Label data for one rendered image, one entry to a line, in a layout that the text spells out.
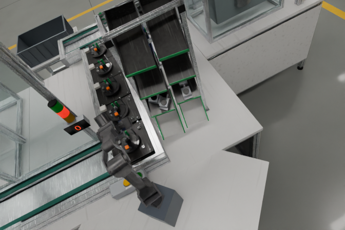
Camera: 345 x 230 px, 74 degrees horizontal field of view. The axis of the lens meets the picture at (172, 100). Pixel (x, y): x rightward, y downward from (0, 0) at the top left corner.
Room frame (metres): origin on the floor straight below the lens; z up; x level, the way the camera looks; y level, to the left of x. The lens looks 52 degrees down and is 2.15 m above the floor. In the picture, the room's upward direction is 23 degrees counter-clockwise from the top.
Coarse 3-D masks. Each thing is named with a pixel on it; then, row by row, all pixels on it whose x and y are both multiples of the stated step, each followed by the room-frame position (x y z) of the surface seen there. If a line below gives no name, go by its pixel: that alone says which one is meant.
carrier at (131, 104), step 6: (126, 96) 1.14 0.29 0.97; (114, 102) 1.13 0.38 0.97; (120, 102) 1.11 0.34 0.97; (126, 102) 1.08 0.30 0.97; (132, 102) 1.06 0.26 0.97; (102, 108) 1.10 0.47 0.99; (108, 108) 1.10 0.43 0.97; (114, 108) 1.01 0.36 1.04; (120, 108) 1.03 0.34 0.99; (126, 108) 1.01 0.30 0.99; (132, 108) 1.01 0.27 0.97; (120, 114) 0.99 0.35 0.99; (126, 114) 0.97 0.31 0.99; (132, 114) 0.96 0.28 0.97; (138, 114) 0.94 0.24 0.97; (114, 120) 0.96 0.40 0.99; (132, 120) 0.92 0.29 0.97; (138, 120) 0.91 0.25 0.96
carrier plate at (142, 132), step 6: (132, 126) 0.87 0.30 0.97; (138, 126) 0.85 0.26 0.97; (144, 126) 0.84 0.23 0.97; (138, 132) 0.81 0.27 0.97; (144, 132) 0.79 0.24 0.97; (144, 138) 0.75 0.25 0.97; (144, 144) 0.71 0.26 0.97; (150, 144) 0.70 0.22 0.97; (114, 150) 0.76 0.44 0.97; (138, 150) 0.69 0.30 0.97; (144, 150) 0.68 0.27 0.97; (150, 150) 0.66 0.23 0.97; (114, 156) 0.72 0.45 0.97; (132, 156) 0.67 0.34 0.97; (138, 156) 0.66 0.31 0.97; (144, 156) 0.65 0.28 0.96; (132, 162) 0.64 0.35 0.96
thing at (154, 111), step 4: (160, 68) 0.86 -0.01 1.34; (164, 76) 0.87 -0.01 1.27; (164, 80) 0.81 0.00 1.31; (164, 92) 0.80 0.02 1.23; (168, 92) 0.79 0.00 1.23; (164, 96) 0.78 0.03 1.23; (148, 104) 0.78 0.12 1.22; (152, 104) 0.77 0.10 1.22; (156, 104) 0.76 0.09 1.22; (172, 104) 0.71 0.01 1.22; (148, 108) 0.75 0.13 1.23; (152, 108) 0.75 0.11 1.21; (156, 108) 0.74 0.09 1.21; (172, 108) 0.71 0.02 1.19; (152, 112) 0.73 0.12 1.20; (156, 112) 0.72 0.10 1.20; (160, 112) 0.72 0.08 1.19; (164, 112) 0.70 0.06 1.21; (152, 116) 0.70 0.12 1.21; (156, 116) 0.71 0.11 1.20
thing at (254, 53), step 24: (288, 0) 1.52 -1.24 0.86; (312, 0) 1.40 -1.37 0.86; (192, 24) 1.74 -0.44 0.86; (264, 24) 1.36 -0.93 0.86; (288, 24) 1.35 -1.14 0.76; (312, 24) 1.38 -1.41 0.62; (216, 48) 1.33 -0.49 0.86; (240, 48) 1.32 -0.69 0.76; (264, 48) 1.34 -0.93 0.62; (288, 48) 1.36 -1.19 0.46; (240, 72) 1.32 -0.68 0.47; (264, 72) 1.34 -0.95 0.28
